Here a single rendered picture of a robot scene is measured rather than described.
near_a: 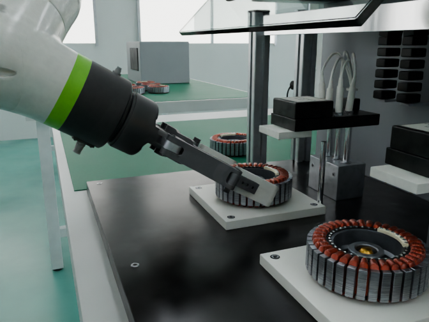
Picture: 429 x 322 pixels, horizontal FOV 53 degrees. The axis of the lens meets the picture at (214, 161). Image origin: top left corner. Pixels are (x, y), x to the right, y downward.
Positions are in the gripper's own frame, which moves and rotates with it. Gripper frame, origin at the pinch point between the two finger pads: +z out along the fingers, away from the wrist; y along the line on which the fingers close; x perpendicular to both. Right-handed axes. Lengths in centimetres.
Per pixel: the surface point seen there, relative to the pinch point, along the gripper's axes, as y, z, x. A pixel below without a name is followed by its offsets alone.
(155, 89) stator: -164, 25, 10
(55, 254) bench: -136, 12, -77
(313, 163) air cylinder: -2.7, 11.4, 7.0
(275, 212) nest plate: 7.0, 2.4, -1.7
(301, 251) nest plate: 17.9, -0.1, -3.2
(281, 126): 0.0, 1.4, 9.2
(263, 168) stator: -1.9, 3.2, 2.5
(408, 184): 26.3, -0.3, 7.7
